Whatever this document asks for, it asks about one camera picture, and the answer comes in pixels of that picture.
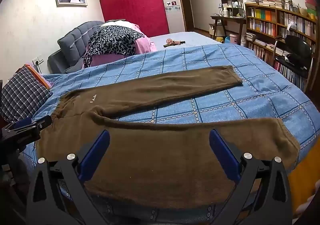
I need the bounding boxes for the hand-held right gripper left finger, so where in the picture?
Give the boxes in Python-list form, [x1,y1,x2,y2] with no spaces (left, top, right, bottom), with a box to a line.
[26,130,110,225]

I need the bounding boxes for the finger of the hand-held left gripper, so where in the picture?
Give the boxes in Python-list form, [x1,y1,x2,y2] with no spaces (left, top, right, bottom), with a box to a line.
[1,115,53,146]

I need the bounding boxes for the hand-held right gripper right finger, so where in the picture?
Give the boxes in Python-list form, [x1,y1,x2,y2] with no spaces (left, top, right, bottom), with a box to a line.
[209,129,293,225]

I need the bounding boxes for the plaid pillow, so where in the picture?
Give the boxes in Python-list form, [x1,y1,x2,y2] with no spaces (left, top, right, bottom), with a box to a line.
[0,65,53,123]

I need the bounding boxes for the blue checked blanket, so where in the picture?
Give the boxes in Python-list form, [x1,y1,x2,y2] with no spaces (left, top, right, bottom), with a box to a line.
[19,44,320,225]

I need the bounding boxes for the grey padded headboard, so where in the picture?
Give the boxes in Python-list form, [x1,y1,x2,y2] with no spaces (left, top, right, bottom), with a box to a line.
[48,21,105,74]

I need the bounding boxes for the leopard print cloth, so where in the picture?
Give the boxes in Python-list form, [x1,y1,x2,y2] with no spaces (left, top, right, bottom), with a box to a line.
[83,25,143,68]

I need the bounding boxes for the grey bed sheet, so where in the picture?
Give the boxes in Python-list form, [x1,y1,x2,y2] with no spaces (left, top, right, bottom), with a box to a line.
[149,31,223,51]

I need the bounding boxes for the small handheld fan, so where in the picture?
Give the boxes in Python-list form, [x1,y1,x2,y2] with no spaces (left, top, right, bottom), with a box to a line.
[164,38,186,48]

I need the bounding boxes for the black office chair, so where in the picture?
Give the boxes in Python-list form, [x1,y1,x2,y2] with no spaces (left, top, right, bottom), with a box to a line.
[272,35,315,90]

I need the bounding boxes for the dark wooden desk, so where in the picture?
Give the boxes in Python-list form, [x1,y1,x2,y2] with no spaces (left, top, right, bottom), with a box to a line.
[209,15,247,45]

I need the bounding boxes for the wooden bookshelf with books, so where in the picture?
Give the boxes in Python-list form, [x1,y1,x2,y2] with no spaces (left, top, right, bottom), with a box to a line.
[244,2,319,90]

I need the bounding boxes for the white wardrobe door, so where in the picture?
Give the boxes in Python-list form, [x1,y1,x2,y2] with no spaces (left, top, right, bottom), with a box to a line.
[159,0,186,34]

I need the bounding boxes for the wooden desktop shelf organiser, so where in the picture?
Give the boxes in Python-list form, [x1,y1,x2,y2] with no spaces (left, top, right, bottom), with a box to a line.
[220,0,245,18]

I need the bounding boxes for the stack of books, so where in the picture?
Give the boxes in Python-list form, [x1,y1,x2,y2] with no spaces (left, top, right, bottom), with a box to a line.
[246,0,285,9]

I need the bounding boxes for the red and green boxes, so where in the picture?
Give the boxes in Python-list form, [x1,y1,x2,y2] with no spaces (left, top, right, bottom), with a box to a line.
[304,0,318,17]

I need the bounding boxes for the wooden door frame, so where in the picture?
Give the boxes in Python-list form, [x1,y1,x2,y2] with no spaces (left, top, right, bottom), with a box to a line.
[177,0,195,33]

